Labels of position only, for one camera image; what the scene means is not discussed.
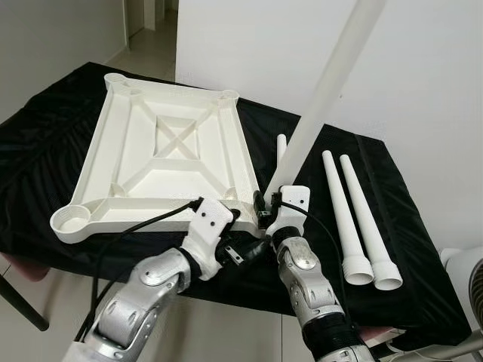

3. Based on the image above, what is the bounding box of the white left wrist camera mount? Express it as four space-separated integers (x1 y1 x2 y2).
180 198 236 281

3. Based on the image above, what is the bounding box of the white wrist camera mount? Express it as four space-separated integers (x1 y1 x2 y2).
180 198 236 281
264 185 312 241

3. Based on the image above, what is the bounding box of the red table edge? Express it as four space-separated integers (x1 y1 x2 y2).
0 253 23 284

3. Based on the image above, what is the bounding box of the black metal table leg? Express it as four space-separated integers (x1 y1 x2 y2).
0 273 50 333

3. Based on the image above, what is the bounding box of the black table cloth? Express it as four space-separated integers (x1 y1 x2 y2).
0 62 472 351

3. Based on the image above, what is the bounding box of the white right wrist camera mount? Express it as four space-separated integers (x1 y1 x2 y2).
264 185 312 241

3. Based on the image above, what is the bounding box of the grey metal tube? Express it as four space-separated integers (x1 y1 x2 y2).
392 332 483 362

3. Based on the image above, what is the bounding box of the white plastic table top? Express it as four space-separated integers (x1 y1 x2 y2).
50 72 265 244

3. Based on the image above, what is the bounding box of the white floor fan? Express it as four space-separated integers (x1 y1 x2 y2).
440 247 483 336

